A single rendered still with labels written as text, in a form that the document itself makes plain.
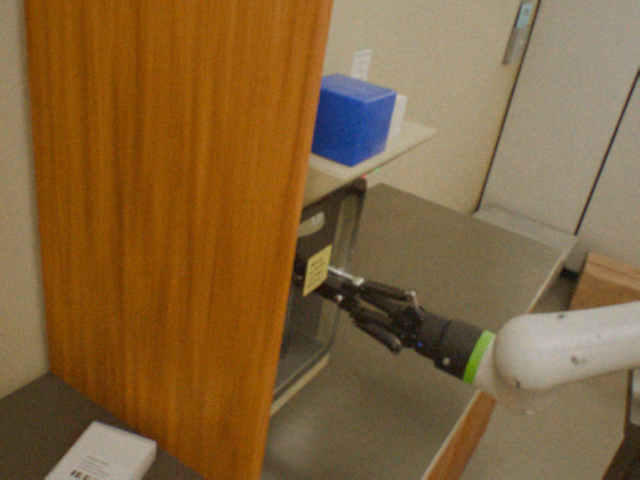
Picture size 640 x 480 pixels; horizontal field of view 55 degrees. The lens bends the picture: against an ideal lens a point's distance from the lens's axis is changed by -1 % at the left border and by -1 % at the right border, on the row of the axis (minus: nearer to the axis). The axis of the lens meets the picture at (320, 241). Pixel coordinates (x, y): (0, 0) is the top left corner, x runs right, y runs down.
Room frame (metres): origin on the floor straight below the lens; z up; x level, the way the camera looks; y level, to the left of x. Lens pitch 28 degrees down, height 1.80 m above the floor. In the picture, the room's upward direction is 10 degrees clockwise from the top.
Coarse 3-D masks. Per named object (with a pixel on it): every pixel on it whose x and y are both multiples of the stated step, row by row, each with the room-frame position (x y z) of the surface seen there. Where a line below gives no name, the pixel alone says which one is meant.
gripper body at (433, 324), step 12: (396, 312) 0.89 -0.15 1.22; (408, 312) 0.87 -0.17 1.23; (420, 312) 0.87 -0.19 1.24; (432, 312) 0.88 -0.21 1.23; (396, 324) 0.88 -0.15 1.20; (420, 324) 0.86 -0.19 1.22; (432, 324) 0.85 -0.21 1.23; (444, 324) 0.85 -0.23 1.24; (396, 336) 0.88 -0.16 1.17; (408, 336) 0.87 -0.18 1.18; (420, 336) 0.84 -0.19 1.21; (432, 336) 0.83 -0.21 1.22; (420, 348) 0.83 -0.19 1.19; (432, 348) 0.82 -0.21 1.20
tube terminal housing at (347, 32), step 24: (336, 0) 0.88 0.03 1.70; (360, 0) 0.94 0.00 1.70; (384, 0) 1.01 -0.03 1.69; (336, 24) 0.89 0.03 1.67; (360, 24) 0.95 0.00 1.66; (384, 24) 1.02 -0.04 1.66; (336, 48) 0.90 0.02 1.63; (360, 48) 0.96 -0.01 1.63; (384, 48) 1.04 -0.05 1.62; (336, 72) 0.91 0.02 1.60; (384, 72) 1.06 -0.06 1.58
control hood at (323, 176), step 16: (416, 128) 0.99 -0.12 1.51; (432, 128) 1.01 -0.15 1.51; (400, 144) 0.90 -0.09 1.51; (416, 144) 0.93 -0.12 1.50; (320, 160) 0.77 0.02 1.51; (368, 160) 0.80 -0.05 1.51; (384, 160) 0.83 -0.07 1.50; (320, 176) 0.74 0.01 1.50; (336, 176) 0.73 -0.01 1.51; (352, 176) 0.75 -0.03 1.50; (304, 192) 0.75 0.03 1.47; (320, 192) 0.74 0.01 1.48
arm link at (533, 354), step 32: (512, 320) 0.73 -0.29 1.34; (544, 320) 0.72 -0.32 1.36; (576, 320) 0.71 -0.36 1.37; (608, 320) 0.71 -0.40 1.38; (512, 352) 0.68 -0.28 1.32; (544, 352) 0.67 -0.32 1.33; (576, 352) 0.68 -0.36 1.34; (608, 352) 0.68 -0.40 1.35; (512, 384) 0.68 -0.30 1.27; (544, 384) 0.66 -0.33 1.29
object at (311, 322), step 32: (352, 192) 1.00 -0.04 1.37; (320, 224) 0.91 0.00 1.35; (352, 224) 1.02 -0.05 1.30; (352, 256) 1.05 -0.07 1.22; (320, 288) 0.95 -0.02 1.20; (288, 320) 0.86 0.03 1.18; (320, 320) 0.97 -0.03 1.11; (288, 352) 0.88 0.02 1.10; (320, 352) 1.00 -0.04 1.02; (288, 384) 0.90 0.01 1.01
